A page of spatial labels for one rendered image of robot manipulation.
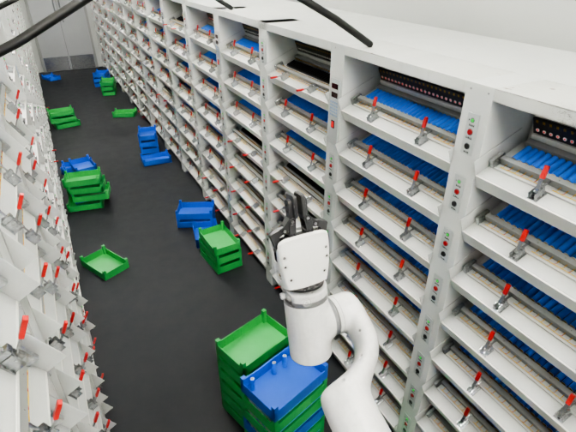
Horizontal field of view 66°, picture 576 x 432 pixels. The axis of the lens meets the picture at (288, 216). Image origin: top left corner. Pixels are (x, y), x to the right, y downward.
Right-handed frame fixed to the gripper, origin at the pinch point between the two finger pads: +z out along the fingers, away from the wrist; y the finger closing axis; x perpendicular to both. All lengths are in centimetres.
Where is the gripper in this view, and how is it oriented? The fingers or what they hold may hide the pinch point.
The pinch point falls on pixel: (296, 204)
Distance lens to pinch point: 77.7
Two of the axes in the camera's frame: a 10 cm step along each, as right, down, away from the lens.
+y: 9.1, -2.3, 3.6
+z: -1.0, -9.4, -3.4
